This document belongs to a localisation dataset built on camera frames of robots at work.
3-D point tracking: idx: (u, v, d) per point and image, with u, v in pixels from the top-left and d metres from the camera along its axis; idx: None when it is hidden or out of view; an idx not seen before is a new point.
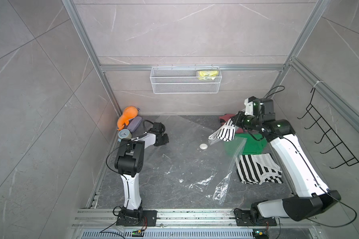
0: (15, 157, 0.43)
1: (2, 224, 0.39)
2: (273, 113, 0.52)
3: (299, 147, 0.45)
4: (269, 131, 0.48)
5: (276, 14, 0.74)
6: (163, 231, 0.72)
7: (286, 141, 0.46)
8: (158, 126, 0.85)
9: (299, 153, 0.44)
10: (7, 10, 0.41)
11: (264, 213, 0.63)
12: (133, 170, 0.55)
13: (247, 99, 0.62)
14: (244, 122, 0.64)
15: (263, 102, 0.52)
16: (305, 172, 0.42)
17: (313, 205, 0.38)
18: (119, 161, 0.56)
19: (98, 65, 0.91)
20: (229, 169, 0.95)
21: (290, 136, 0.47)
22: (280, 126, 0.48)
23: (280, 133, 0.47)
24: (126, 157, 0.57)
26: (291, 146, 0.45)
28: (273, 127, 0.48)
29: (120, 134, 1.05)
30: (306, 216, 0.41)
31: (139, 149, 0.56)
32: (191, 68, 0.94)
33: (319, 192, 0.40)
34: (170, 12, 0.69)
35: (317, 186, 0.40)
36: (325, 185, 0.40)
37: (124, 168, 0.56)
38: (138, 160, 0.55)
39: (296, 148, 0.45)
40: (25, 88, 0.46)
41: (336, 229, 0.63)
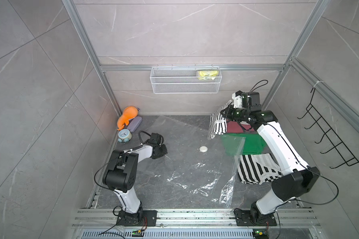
0: (15, 156, 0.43)
1: (2, 224, 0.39)
2: (259, 105, 0.58)
3: (282, 132, 0.51)
4: (255, 120, 0.55)
5: (276, 14, 0.74)
6: (163, 231, 0.72)
7: (269, 126, 0.52)
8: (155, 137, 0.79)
9: (281, 137, 0.50)
10: (7, 10, 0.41)
11: (263, 210, 0.64)
12: (123, 186, 0.48)
13: (234, 94, 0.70)
14: (234, 115, 0.69)
15: (250, 95, 0.59)
16: (287, 152, 0.47)
17: (294, 180, 0.43)
18: (107, 175, 0.50)
19: (98, 65, 0.91)
20: (233, 172, 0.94)
21: (273, 123, 0.52)
22: (264, 115, 0.54)
23: (265, 121, 0.53)
24: (116, 172, 0.51)
26: (274, 130, 0.51)
28: (259, 117, 0.54)
29: (120, 134, 1.05)
30: (292, 193, 0.45)
31: (132, 163, 0.51)
32: (191, 68, 0.94)
33: (300, 169, 0.44)
34: (170, 12, 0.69)
35: (298, 163, 0.45)
36: (306, 164, 0.45)
37: (112, 183, 0.49)
38: (129, 175, 0.49)
39: (279, 133, 0.50)
40: (25, 88, 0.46)
41: (337, 229, 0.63)
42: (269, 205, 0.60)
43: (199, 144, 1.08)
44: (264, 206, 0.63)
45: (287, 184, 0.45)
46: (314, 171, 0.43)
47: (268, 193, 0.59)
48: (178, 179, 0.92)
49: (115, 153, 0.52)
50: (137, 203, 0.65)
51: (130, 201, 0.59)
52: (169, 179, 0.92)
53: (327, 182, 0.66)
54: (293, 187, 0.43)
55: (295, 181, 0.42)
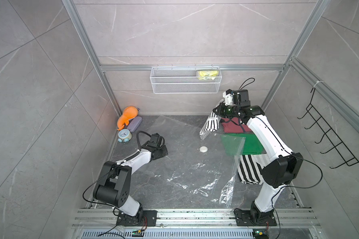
0: (15, 156, 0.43)
1: (1, 224, 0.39)
2: (249, 101, 0.63)
3: (269, 124, 0.55)
4: (244, 115, 0.59)
5: (276, 14, 0.74)
6: (162, 231, 0.71)
7: (257, 119, 0.56)
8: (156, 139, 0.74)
9: (269, 128, 0.54)
10: (7, 10, 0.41)
11: (262, 208, 0.64)
12: (114, 202, 0.45)
13: (225, 92, 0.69)
14: (225, 112, 0.75)
15: (239, 92, 0.64)
16: (273, 141, 0.51)
17: (279, 165, 0.47)
18: (99, 189, 0.46)
19: (98, 65, 0.91)
20: (232, 172, 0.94)
21: (262, 116, 0.57)
22: (252, 109, 0.59)
23: (253, 114, 0.57)
24: (107, 187, 0.47)
26: (261, 122, 0.56)
28: (248, 111, 0.59)
29: (120, 134, 1.05)
30: (279, 179, 0.49)
31: (124, 179, 0.46)
32: (191, 68, 0.94)
33: (285, 154, 0.48)
34: (170, 12, 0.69)
35: (283, 150, 0.49)
36: (291, 151, 0.49)
37: (103, 198, 0.46)
38: (121, 190, 0.45)
39: (266, 124, 0.55)
40: (25, 88, 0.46)
41: (337, 230, 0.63)
42: (265, 200, 0.61)
43: (199, 144, 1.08)
44: (262, 203, 0.64)
45: (274, 171, 0.50)
46: (299, 156, 0.48)
47: (262, 188, 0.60)
48: (178, 179, 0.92)
49: (106, 167, 0.48)
50: (135, 206, 0.63)
51: (126, 210, 0.57)
52: (169, 179, 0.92)
53: (327, 182, 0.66)
54: (278, 173, 0.48)
55: (281, 166, 0.46)
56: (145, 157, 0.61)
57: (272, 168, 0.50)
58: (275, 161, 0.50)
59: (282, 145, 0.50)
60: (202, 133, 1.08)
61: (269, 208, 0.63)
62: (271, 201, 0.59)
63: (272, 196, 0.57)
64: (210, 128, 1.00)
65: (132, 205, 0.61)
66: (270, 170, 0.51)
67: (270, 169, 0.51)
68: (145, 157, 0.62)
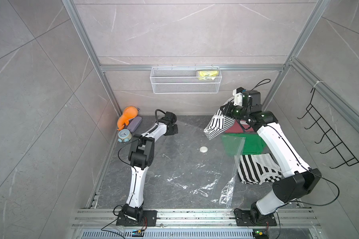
0: (15, 156, 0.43)
1: (2, 224, 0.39)
2: (260, 105, 0.57)
3: (282, 133, 0.50)
4: (255, 122, 0.54)
5: (276, 14, 0.74)
6: (163, 231, 0.72)
7: (270, 128, 0.51)
8: (170, 115, 0.86)
9: (282, 138, 0.49)
10: (8, 10, 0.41)
11: (263, 212, 0.64)
12: (144, 162, 0.61)
13: (235, 90, 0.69)
14: (233, 112, 0.69)
15: (251, 95, 0.57)
16: (288, 154, 0.46)
17: (296, 182, 0.42)
18: (132, 154, 0.62)
19: (98, 65, 0.91)
20: (233, 172, 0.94)
21: (274, 125, 0.52)
22: (264, 116, 0.53)
23: (265, 122, 0.52)
24: (138, 152, 0.62)
26: (274, 132, 0.50)
28: (259, 118, 0.53)
29: (120, 134, 1.05)
30: (293, 194, 0.44)
31: (150, 146, 0.60)
32: (191, 68, 0.94)
33: (302, 171, 0.43)
34: (170, 12, 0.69)
35: (299, 166, 0.44)
36: (308, 166, 0.44)
37: (136, 160, 0.62)
38: (149, 154, 0.60)
39: (279, 134, 0.50)
40: (25, 88, 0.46)
41: (336, 229, 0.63)
42: (269, 206, 0.59)
43: (199, 144, 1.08)
44: (264, 206, 0.63)
45: (288, 186, 0.45)
46: (316, 173, 0.43)
47: (269, 196, 0.59)
48: (179, 179, 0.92)
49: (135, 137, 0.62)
50: (141, 198, 0.68)
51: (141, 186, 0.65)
52: (169, 179, 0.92)
53: (327, 182, 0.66)
54: (294, 189, 0.43)
55: (297, 183, 0.41)
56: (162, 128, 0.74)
57: (287, 184, 0.45)
58: (291, 178, 0.45)
59: (298, 159, 0.45)
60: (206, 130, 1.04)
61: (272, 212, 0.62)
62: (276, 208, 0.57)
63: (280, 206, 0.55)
64: (214, 127, 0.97)
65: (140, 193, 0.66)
66: (285, 186, 0.46)
67: (284, 185, 0.47)
68: (162, 129, 0.75)
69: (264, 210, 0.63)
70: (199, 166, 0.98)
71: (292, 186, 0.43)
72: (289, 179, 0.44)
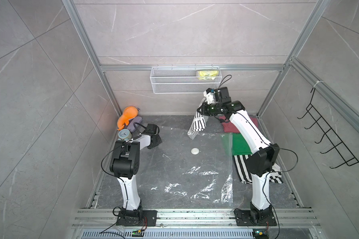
0: (15, 156, 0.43)
1: (1, 224, 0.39)
2: (229, 97, 0.67)
3: (249, 119, 0.59)
4: (227, 110, 0.63)
5: (277, 14, 0.74)
6: (162, 231, 0.71)
7: (238, 114, 0.60)
8: (152, 127, 0.84)
9: (249, 122, 0.58)
10: (7, 10, 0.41)
11: (259, 206, 0.65)
12: (129, 172, 0.54)
13: (205, 92, 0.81)
14: (209, 110, 0.77)
15: (220, 89, 0.67)
16: (254, 134, 0.56)
17: (261, 156, 0.51)
18: (115, 164, 0.54)
19: (98, 65, 0.91)
20: (229, 169, 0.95)
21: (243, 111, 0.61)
22: (234, 105, 0.62)
23: (235, 110, 0.61)
24: (121, 160, 0.55)
26: (243, 117, 0.59)
28: (230, 107, 0.62)
29: (120, 134, 1.05)
30: (261, 168, 0.54)
31: (135, 151, 0.55)
32: (191, 68, 0.94)
33: (264, 145, 0.54)
34: (170, 12, 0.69)
35: (262, 142, 0.54)
36: (269, 142, 0.54)
37: (120, 170, 0.54)
38: (134, 161, 0.54)
39: (247, 119, 0.59)
40: (25, 88, 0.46)
41: (337, 229, 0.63)
42: (259, 193, 0.63)
43: (199, 144, 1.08)
44: (257, 199, 0.66)
45: (257, 161, 0.54)
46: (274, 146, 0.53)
47: (254, 185, 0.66)
48: (178, 187, 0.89)
49: (117, 143, 0.57)
50: (137, 199, 0.66)
51: (131, 194, 0.61)
52: (167, 189, 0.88)
53: (327, 182, 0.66)
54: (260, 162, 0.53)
55: (262, 156, 0.51)
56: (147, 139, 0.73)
57: (256, 159, 0.55)
58: (257, 153, 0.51)
59: (261, 138, 0.55)
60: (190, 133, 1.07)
61: (266, 204, 0.64)
62: (264, 192, 0.61)
63: (262, 185, 0.60)
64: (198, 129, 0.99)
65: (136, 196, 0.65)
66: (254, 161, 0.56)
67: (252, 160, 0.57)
68: (146, 140, 0.72)
69: (258, 202, 0.65)
70: (195, 169, 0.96)
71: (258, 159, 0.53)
72: (256, 155, 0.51)
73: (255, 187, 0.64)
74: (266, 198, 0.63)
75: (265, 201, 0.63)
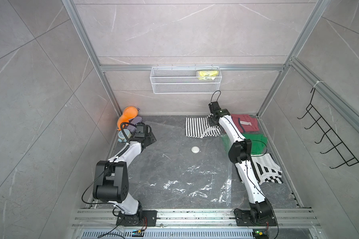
0: (15, 156, 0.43)
1: (1, 224, 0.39)
2: (218, 106, 0.90)
3: (232, 120, 0.80)
4: (216, 115, 0.84)
5: (276, 14, 0.75)
6: (162, 231, 0.71)
7: (224, 117, 0.81)
8: (142, 128, 0.73)
9: (230, 122, 0.79)
10: (8, 10, 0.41)
11: (254, 198, 0.69)
12: (117, 197, 0.46)
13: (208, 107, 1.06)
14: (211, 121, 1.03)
15: (211, 103, 0.93)
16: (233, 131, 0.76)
17: (236, 146, 0.71)
18: (99, 189, 0.46)
19: (98, 65, 0.91)
20: (227, 169, 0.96)
21: (228, 115, 0.82)
22: (221, 111, 0.84)
23: (222, 115, 0.82)
24: (106, 185, 0.47)
26: (226, 119, 0.80)
28: (218, 112, 0.84)
29: (120, 134, 1.05)
30: (237, 154, 0.72)
31: (120, 173, 0.46)
32: (191, 68, 0.94)
33: (240, 139, 0.73)
34: (170, 12, 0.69)
35: (238, 136, 0.74)
36: (243, 137, 0.73)
37: (105, 196, 0.46)
38: (121, 185, 0.46)
39: (229, 120, 0.80)
40: (25, 88, 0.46)
41: (337, 229, 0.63)
42: (250, 186, 0.71)
43: (199, 144, 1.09)
44: (250, 195, 0.71)
45: (233, 150, 0.75)
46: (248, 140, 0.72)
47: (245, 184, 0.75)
48: (176, 184, 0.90)
49: (100, 166, 0.47)
50: (135, 204, 0.64)
51: (127, 207, 0.58)
52: (165, 186, 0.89)
53: (327, 182, 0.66)
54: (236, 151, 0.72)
55: (236, 147, 0.70)
56: (136, 147, 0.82)
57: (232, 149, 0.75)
58: (233, 144, 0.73)
59: (238, 134, 0.75)
60: (203, 136, 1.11)
61: (261, 197, 0.68)
62: (253, 182, 0.70)
63: (248, 176, 0.71)
64: (215, 135, 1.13)
65: (132, 202, 0.62)
66: (233, 152, 0.75)
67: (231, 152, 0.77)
68: (136, 148, 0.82)
69: (252, 197, 0.70)
70: (193, 168, 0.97)
71: (235, 150, 0.72)
72: (232, 145, 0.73)
73: (245, 182, 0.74)
74: (257, 189, 0.69)
75: (257, 193, 0.69)
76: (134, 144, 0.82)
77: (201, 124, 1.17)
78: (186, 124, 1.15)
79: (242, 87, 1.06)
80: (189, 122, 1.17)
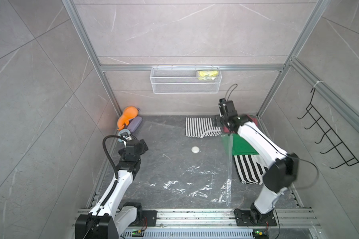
0: (15, 156, 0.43)
1: (1, 224, 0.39)
2: (236, 111, 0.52)
3: (259, 129, 0.57)
4: (233, 125, 0.61)
5: (276, 14, 0.74)
6: (162, 231, 0.71)
7: (246, 126, 0.58)
8: (131, 151, 0.62)
9: (259, 133, 0.55)
10: (7, 10, 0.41)
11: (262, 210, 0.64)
12: None
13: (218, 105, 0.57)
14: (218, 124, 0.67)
15: (224, 103, 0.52)
16: (267, 145, 0.52)
17: (279, 169, 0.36)
18: None
19: (98, 65, 0.91)
20: (227, 169, 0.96)
21: (251, 125, 0.58)
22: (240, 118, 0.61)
23: (242, 123, 0.59)
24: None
26: (251, 129, 0.57)
28: (236, 121, 0.60)
29: (120, 134, 1.05)
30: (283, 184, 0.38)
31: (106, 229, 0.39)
32: (191, 68, 0.94)
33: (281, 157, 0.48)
34: (170, 12, 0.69)
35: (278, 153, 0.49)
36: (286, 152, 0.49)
37: None
38: None
39: (256, 130, 0.56)
40: (25, 88, 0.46)
41: (337, 229, 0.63)
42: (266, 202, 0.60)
43: (199, 144, 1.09)
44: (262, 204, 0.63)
45: (273, 176, 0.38)
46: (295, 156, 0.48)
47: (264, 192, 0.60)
48: (176, 184, 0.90)
49: (81, 221, 0.40)
50: (133, 211, 0.63)
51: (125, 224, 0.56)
52: (165, 186, 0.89)
53: (327, 182, 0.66)
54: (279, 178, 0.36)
55: (280, 170, 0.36)
56: (127, 180, 0.54)
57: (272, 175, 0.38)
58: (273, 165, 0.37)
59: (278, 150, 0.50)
60: (203, 136, 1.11)
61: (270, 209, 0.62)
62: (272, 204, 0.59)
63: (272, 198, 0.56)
64: (215, 135, 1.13)
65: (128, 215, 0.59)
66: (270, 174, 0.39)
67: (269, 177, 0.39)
68: (127, 181, 0.54)
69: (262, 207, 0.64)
70: (193, 168, 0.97)
71: (276, 175, 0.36)
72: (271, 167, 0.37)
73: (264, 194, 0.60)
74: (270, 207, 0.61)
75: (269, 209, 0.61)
76: (124, 179, 0.54)
77: (201, 124, 1.17)
78: (186, 124, 1.15)
79: (242, 87, 1.06)
80: (189, 122, 1.17)
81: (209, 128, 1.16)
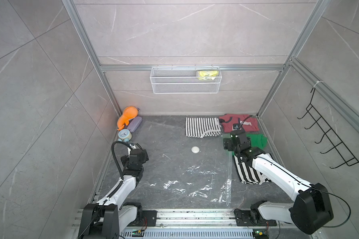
0: (15, 156, 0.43)
1: (1, 224, 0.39)
2: (247, 142, 0.64)
3: (273, 160, 0.55)
4: (247, 158, 0.60)
5: (277, 14, 0.74)
6: (163, 231, 0.72)
7: (259, 159, 0.57)
8: (135, 159, 0.66)
9: (274, 164, 0.53)
10: (8, 10, 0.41)
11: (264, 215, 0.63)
12: None
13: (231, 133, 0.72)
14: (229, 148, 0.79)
15: (238, 135, 0.65)
16: (286, 177, 0.48)
17: (306, 203, 0.40)
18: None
19: (98, 65, 0.91)
20: (227, 169, 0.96)
21: (263, 156, 0.57)
22: (251, 151, 0.61)
23: (254, 155, 0.59)
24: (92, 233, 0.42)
26: (266, 161, 0.55)
28: (249, 154, 0.60)
29: (120, 134, 1.05)
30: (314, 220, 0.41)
31: (111, 220, 0.41)
32: (191, 68, 0.94)
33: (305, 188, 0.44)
34: (170, 12, 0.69)
35: (301, 184, 0.45)
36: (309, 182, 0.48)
37: None
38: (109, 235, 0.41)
39: (271, 162, 0.54)
40: (25, 88, 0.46)
41: (336, 229, 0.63)
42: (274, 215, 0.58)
43: (199, 144, 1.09)
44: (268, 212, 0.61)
45: (301, 209, 0.42)
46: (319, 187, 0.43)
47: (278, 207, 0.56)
48: (176, 184, 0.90)
49: (88, 209, 0.43)
50: (133, 211, 0.63)
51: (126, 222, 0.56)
52: (165, 186, 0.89)
53: (327, 182, 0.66)
54: (308, 211, 0.41)
55: (307, 203, 0.40)
56: (130, 184, 0.58)
57: (300, 208, 0.43)
58: (299, 198, 0.42)
59: (297, 179, 0.47)
60: (203, 136, 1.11)
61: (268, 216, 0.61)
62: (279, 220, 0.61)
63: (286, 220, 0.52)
64: (215, 135, 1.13)
65: (129, 214, 0.59)
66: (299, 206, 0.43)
67: (300, 211, 0.43)
68: (130, 184, 0.58)
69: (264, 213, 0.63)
70: (193, 168, 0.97)
71: (306, 209, 0.41)
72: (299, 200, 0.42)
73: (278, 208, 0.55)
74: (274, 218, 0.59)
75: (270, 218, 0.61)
76: (128, 180, 0.58)
77: (200, 124, 1.17)
78: (186, 124, 1.15)
79: (242, 87, 1.06)
80: (189, 122, 1.17)
81: (209, 128, 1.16)
